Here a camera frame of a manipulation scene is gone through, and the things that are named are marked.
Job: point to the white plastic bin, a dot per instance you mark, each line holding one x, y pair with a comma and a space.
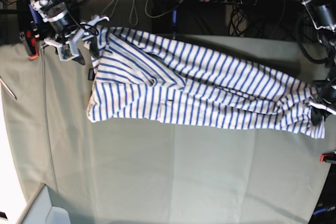
39, 209

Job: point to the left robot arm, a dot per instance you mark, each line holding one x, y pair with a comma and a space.
322, 16

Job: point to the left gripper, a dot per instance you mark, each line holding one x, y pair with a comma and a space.
323, 102

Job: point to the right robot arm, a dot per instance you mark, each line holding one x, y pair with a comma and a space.
62, 28

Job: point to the green table cloth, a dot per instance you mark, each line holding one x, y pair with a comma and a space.
141, 171

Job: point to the red black clamp right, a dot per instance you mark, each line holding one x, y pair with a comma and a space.
329, 158

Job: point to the red black clamp left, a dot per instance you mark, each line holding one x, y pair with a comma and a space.
28, 21

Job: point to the blue white striped t-shirt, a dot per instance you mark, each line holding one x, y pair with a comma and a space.
139, 75

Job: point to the red black clamp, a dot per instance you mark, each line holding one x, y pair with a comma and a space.
329, 158
28, 21

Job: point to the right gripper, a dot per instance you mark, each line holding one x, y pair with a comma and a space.
68, 50

